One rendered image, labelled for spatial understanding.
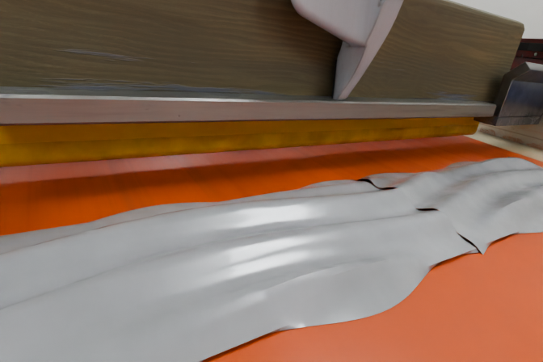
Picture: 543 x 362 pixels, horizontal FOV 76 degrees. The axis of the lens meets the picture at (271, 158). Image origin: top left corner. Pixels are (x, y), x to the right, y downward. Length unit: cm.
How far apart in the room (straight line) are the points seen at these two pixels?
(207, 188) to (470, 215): 12
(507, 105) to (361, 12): 19
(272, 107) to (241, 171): 4
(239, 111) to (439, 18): 16
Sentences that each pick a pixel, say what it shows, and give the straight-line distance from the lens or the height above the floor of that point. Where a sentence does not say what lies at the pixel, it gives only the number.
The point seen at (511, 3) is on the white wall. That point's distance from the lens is 240.
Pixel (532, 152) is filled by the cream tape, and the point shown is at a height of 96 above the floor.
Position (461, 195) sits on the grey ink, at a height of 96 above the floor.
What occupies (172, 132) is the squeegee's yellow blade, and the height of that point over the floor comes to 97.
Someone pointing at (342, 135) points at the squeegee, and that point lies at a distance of 23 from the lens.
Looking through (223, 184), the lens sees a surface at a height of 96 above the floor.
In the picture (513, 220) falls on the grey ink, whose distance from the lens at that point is 20.
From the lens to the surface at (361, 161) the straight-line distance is 23.
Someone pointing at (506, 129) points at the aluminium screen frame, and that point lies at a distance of 43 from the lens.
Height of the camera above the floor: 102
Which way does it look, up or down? 20 degrees down
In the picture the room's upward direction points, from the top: 8 degrees clockwise
